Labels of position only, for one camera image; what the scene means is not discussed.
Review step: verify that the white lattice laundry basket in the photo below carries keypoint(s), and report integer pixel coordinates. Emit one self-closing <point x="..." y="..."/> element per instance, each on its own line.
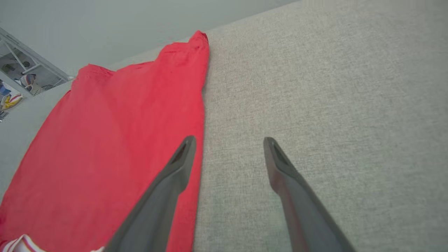
<point x="35" y="90"/>

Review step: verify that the white cloth in basket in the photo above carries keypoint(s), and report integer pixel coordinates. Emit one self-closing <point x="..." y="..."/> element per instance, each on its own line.
<point x="27" y="79"/>

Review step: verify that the red garment with white trim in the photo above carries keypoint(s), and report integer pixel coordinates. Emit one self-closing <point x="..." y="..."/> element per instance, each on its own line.
<point x="105" y="133"/>

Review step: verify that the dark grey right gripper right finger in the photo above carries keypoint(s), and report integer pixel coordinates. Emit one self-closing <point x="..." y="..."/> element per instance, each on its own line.
<point x="304" y="217"/>

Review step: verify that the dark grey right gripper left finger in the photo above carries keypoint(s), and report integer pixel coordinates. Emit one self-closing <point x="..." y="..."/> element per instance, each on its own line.
<point x="154" y="210"/>

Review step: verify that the grey fabric sofa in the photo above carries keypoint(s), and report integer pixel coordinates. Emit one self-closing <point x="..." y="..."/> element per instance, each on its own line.
<point x="332" y="105"/>

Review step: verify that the red yellow blue printed item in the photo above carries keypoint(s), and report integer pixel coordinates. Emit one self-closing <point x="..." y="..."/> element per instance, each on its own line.
<point x="10" y="100"/>

